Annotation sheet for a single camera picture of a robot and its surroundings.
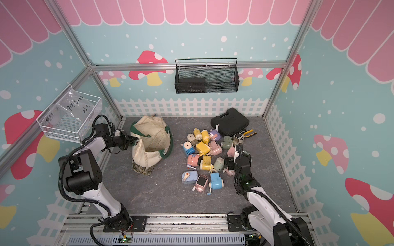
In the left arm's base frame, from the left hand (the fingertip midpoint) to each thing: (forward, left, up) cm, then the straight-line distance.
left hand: (137, 138), depth 92 cm
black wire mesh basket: (+32, -42, +23) cm, 58 cm away
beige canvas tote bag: (+4, -6, -13) cm, 15 cm away
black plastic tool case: (+22, -60, -8) cm, 65 cm away
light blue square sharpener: (-21, -33, -5) cm, 40 cm away
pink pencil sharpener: (-2, -48, -7) cm, 49 cm away
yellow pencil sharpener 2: (-12, -42, -8) cm, 44 cm away
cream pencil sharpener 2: (+4, -63, -4) cm, 63 cm away
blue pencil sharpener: (-2, -31, -6) cm, 32 cm away
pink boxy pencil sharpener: (-6, -57, -4) cm, 57 cm away
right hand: (-9, -58, 0) cm, 59 cm away
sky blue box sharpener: (-24, -48, -8) cm, 54 cm away
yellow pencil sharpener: (-1, -40, -8) cm, 41 cm away
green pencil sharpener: (+3, -56, -7) cm, 57 cm away
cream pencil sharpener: (+5, -33, -6) cm, 34 cm away
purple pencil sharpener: (+9, -48, -6) cm, 49 cm away
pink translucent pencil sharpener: (-25, -39, -4) cm, 47 cm away
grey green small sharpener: (-14, -49, -4) cm, 51 cm away
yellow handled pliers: (+13, -73, -11) cm, 75 cm away
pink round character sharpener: (-10, -34, -7) cm, 36 cm away
